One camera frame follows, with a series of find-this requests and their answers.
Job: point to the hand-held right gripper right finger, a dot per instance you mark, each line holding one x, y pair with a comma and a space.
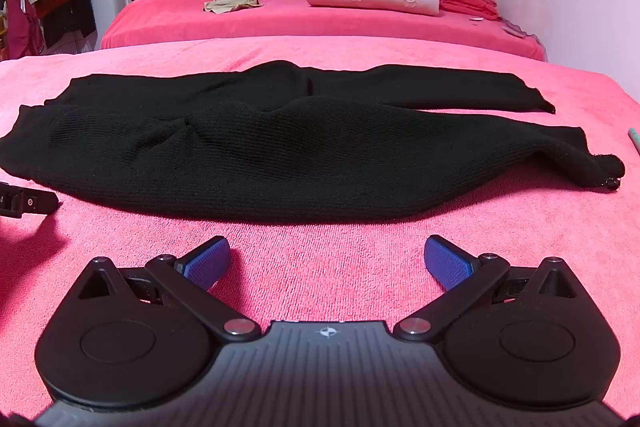
444, 263

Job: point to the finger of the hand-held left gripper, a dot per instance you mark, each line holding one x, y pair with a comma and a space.
30, 202

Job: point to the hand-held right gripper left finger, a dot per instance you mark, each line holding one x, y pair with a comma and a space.
209, 262

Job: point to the black knit pants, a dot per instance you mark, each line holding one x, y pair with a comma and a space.
280, 157

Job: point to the pink fleece blanket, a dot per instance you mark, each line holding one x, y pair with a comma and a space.
320, 247

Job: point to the teal pen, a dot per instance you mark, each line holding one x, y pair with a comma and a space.
635, 139

